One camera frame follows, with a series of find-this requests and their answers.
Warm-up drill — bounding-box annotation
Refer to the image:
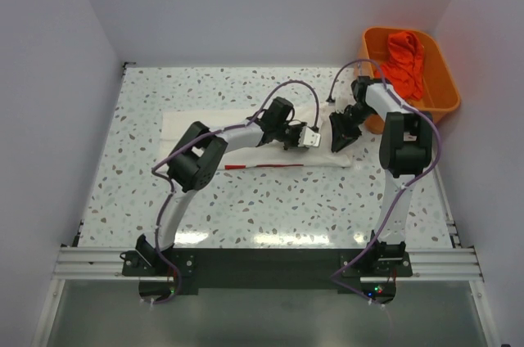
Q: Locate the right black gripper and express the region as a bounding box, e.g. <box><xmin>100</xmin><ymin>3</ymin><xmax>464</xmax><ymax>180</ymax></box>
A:
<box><xmin>330</xmin><ymin>103</ymin><xmax>376</xmax><ymax>152</ymax></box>

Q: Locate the white coca-cola t shirt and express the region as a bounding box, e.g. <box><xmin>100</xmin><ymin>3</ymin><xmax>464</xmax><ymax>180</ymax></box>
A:
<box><xmin>159</xmin><ymin>102</ymin><xmax>352</xmax><ymax>170</ymax></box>

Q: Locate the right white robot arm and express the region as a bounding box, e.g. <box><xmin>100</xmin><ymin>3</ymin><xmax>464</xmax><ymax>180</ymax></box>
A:
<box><xmin>329</xmin><ymin>76</ymin><xmax>435</xmax><ymax>276</ymax></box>

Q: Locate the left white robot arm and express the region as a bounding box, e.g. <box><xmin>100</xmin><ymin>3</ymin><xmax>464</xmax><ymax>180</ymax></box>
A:
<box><xmin>135</xmin><ymin>97</ymin><xmax>320</xmax><ymax>275</ymax></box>

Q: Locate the orange t shirt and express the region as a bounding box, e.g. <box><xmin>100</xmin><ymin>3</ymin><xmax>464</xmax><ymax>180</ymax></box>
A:
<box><xmin>381</xmin><ymin>31</ymin><xmax>425</xmax><ymax>101</ymax></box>

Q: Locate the orange plastic basket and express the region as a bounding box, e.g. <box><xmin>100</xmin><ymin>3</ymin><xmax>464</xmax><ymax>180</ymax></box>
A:
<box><xmin>358</xmin><ymin>27</ymin><xmax>461</xmax><ymax>123</ymax></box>

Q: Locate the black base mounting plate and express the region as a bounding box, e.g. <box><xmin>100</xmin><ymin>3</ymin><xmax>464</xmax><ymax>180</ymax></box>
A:
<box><xmin>121</xmin><ymin>247</ymin><xmax>413</xmax><ymax>297</ymax></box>

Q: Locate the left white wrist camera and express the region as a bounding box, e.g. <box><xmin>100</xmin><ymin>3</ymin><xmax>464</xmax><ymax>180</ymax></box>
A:
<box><xmin>298</xmin><ymin>126</ymin><xmax>321</xmax><ymax>148</ymax></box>

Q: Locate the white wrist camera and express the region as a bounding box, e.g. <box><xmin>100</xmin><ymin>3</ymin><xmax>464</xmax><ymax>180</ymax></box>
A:
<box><xmin>298</xmin><ymin>126</ymin><xmax>321</xmax><ymax>148</ymax></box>
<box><xmin>326</xmin><ymin>96</ymin><xmax>349</xmax><ymax>113</ymax></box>

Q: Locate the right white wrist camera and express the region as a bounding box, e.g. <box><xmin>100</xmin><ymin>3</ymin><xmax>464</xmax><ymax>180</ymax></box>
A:
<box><xmin>326</xmin><ymin>96</ymin><xmax>349</xmax><ymax>113</ymax></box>

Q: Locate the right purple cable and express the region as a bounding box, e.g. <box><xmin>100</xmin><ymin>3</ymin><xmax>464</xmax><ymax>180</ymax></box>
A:
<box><xmin>326</xmin><ymin>59</ymin><xmax>444</xmax><ymax>303</ymax></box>

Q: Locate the purple cable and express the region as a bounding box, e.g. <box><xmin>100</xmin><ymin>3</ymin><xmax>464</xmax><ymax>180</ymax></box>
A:
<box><xmin>151</xmin><ymin>80</ymin><xmax>323</xmax><ymax>307</ymax></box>
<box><xmin>326</xmin><ymin>59</ymin><xmax>444</xmax><ymax>303</ymax></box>

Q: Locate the aluminium frame rail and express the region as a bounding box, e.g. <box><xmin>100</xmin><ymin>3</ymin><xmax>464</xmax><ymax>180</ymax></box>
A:
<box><xmin>51</xmin><ymin>215</ymin><xmax>486</xmax><ymax>282</ymax></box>

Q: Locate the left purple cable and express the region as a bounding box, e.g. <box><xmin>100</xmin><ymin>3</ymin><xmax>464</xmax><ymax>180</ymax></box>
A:
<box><xmin>151</xmin><ymin>80</ymin><xmax>323</xmax><ymax>307</ymax></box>

